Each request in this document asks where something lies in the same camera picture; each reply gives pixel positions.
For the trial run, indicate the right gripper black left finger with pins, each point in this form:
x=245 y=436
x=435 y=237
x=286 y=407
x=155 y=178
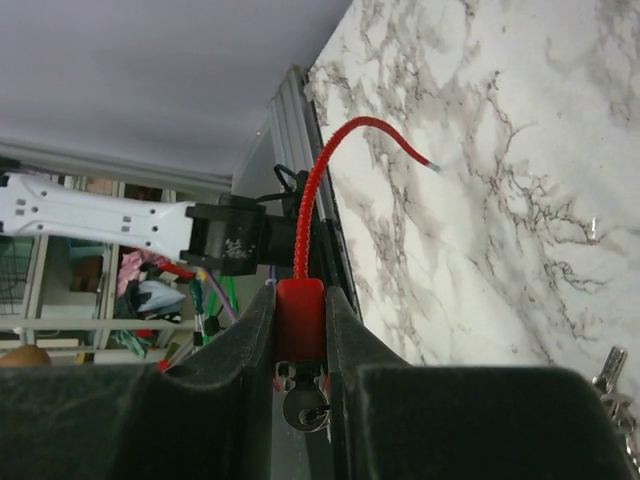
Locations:
x=209 y=417

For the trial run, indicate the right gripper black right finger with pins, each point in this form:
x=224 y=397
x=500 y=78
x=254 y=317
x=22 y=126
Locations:
x=393 y=420

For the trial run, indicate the red cable seal lock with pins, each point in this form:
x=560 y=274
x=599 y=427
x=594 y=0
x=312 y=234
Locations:
x=300 y=311

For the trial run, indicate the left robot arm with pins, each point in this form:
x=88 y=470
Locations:
x=234 y=236

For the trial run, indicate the aluminium extrusion rail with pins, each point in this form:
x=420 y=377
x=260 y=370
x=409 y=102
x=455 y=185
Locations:
x=298 y=142

